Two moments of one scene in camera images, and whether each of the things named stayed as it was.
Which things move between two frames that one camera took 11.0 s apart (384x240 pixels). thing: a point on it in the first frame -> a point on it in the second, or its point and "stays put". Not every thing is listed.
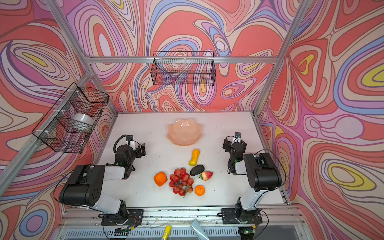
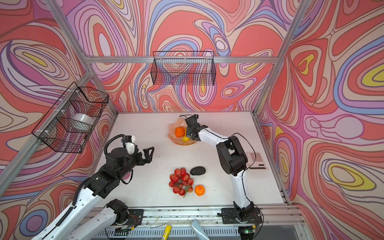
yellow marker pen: [166, 232] stays put
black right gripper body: [228, 144] -> [189, 131]
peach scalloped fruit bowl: [184, 132] stays put
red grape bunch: [181, 182] stays put
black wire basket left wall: [68, 124] stays put
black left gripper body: [138, 153] -> [137, 159]
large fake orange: [160, 178] -> [179, 132]
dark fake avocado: [197, 170] stays put
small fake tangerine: [199, 190] stays put
